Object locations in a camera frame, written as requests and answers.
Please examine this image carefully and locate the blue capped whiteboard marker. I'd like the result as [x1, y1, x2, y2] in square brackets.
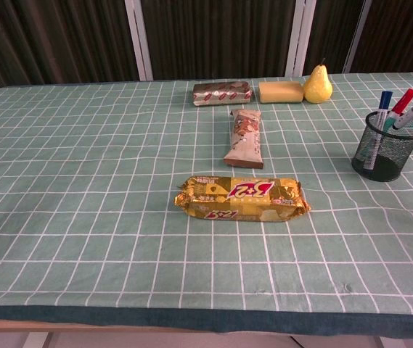
[362, 90, 394, 171]

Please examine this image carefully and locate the red capped whiteboard marker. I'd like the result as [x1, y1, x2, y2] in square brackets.
[382, 88, 413, 132]

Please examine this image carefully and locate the yellow sponge block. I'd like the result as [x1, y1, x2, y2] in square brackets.
[258, 80, 305, 104]

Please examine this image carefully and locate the yellow pear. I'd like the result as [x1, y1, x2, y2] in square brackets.
[303, 57, 334, 105]

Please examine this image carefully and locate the beige snack bar package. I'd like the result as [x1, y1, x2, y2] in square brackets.
[222, 108, 265, 170]

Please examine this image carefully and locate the silver red snack package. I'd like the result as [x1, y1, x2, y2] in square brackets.
[192, 80, 253, 107]

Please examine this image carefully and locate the gold biscuit package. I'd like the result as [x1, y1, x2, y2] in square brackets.
[173, 175, 311, 223]

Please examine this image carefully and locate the green checked tablecloth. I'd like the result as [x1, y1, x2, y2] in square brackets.
[0, 70, 413, 336]

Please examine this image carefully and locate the white table leg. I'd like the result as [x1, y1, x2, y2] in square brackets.
[21, 331, 54, 348]

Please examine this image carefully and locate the black mesh pen holder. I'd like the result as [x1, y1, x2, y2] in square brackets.
[351, 109, 413, 183]

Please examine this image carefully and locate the thin white frame post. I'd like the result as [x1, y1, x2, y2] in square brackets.
[343, 0, 373, 74]

